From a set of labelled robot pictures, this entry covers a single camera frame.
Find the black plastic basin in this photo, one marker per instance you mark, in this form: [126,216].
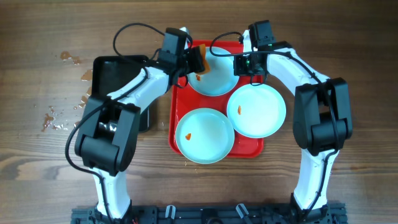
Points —
[110,73]

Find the orange green scrub sponge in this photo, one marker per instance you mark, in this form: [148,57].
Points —
[205,68]

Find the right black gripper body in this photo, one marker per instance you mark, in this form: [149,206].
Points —
[245,66]

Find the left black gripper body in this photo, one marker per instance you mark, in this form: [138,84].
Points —
[191,58]

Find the light blue plate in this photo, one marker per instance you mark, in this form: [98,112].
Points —
[219,81]
[256,111]
[204,136]

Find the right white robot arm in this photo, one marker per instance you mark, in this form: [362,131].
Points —
[322,119]

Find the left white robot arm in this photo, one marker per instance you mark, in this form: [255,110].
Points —
[106,136]

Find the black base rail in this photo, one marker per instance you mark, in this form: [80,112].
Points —
[269,213]

